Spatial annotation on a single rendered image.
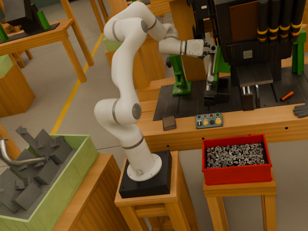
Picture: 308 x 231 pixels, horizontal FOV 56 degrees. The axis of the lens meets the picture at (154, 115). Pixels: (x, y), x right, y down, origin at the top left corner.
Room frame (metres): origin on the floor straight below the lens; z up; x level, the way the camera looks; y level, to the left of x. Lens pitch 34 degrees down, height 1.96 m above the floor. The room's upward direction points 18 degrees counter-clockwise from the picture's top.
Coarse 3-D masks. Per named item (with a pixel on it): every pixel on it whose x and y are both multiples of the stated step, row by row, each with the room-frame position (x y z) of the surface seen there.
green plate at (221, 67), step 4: (220, 44) 1.48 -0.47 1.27; (220, 48) 1.44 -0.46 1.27; (216, 52) 1.56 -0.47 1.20; (220, 52) 1.46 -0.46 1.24; (216, 56) 1.52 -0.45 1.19; (220, 56) 1.46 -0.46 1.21; (216, 60) 1.48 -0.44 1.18; (220, 60) 1.46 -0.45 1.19; (216, 64) 1.46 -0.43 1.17; (220, 64) 1.46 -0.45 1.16; (224, 64) 1.45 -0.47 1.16; (228, 64) 1.45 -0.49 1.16; (216, 68) 1.46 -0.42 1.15; (220, 68) 1.46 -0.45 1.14; (224, 68) 1.46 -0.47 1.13; (228, 68) 1.45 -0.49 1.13; (216, 72) 1.46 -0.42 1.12; (224, 72) 1.46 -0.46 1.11; (228, 72) 1.45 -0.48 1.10
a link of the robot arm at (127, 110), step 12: (120, 24) 1.35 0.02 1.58; (132, 24) 1.31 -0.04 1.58; (144, 24) 1.32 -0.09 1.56; (120, 36) 1.35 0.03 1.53; (132, 36) 1.28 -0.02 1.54; (144, 36) 1.30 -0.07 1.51; (120, 48) 1.28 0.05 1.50; (132, 48) 1.28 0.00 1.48; (120, 60) 1.24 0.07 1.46; (132, 60) 1.27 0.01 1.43; (120, 72) 1.21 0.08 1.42; (120, 84) 1.16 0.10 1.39; (132, 84) 1.19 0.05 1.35; (132, 96) 1.12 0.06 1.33; (120, 108) 1.08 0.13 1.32; (132, 108) 1.07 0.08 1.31; (120, 120) 1.07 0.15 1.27; (132, 120) 1.05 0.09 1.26
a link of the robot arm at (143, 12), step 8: (128, 8) 1.46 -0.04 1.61; (136, 8) 1.46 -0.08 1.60; (144, 8) 1.48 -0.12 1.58; (120, 16) 1.45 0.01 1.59; (128, 16) 1.44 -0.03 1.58; (136, 16) 1.45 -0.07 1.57; (144, 16) 1.47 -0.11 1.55; (152, 16) 1.51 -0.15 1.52; (112, 24) 1.39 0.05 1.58; (152, 24) 1.51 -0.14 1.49; (104, 32) 1.40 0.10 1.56; (112, 32) 1.37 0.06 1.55; (112, 40) 1.38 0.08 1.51
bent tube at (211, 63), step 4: (212, 44) 1.58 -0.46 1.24; (212, 48) 1.60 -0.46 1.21; (216, 48) 1.56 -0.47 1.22; (212, 52) 1.55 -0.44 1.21; (212, 56) 1.62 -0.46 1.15; (212, 60) 1.63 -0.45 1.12; (212, 64) 1.62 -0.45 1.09; (208, 68) 1.62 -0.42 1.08; (212, 68) 1.61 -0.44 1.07; (208, 72) 1.60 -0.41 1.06; (212, 72) 1.60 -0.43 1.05; (208, 76) 1.58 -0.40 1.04; (208, 88) 1.52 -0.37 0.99
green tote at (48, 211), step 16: (80, 144) 1.54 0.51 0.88; (80, 160) 1.36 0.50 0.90; (64, 176) 1.23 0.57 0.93; (80, 176) 1.31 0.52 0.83; (48, 192) 1.12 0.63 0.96; (64, 192) 1.18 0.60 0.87; (48, 208) 1.07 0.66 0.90; (64, 208) 1.13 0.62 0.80; (0, 224) 1.09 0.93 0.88; (16, 224) 1.02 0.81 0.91; (32, 224) 0.98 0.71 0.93; (48, 224) 1.03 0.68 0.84
